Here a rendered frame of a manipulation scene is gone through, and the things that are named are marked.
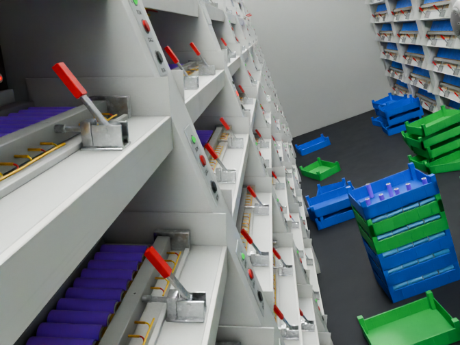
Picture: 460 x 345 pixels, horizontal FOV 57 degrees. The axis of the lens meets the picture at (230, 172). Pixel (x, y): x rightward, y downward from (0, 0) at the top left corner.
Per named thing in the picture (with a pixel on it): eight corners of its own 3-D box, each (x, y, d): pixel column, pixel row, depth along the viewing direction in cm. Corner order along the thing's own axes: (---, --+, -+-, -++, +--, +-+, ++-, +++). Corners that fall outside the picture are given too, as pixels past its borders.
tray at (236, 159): (249, 148, 129) (248, 116, 126) (233, 242, 71) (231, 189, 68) (183, 148, 131) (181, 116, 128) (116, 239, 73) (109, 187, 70)
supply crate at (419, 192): (416, 178, 185) (411, 161, 183) (440, 193, 165) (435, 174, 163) (350, 202, 187) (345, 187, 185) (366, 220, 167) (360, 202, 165)
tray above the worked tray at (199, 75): (224, 85, 124) (223, 35, 119) (186, 133, 66) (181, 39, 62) (155, 85, 125) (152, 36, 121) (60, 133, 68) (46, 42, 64)
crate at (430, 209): (420, 194, 187) (416, 178, 185) (444, 211, 168) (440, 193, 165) (355, 218, 189) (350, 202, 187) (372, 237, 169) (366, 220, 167)
